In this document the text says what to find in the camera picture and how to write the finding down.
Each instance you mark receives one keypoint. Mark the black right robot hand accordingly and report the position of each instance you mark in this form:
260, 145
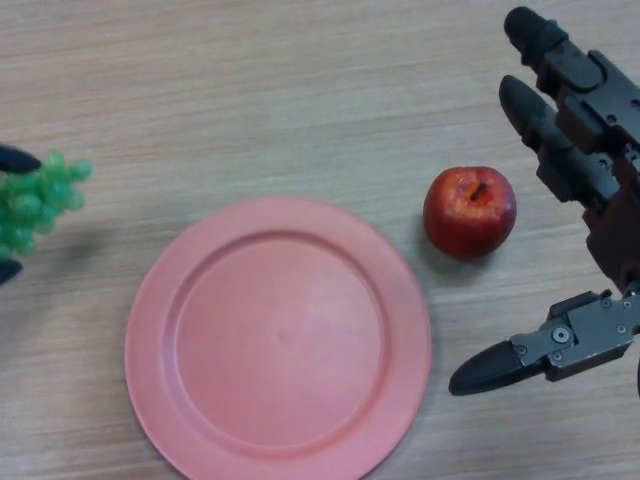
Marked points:
595, 145

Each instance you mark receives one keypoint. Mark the red apple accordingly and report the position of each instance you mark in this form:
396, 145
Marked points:
467, 215

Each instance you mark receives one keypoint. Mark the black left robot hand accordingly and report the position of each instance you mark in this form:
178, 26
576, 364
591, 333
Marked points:
17, 161

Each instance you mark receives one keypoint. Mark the pink round plate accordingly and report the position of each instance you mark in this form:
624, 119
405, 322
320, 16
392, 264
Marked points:
277, 340

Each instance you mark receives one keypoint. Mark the green grapes bunch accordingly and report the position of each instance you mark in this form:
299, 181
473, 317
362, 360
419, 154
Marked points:
45, 200

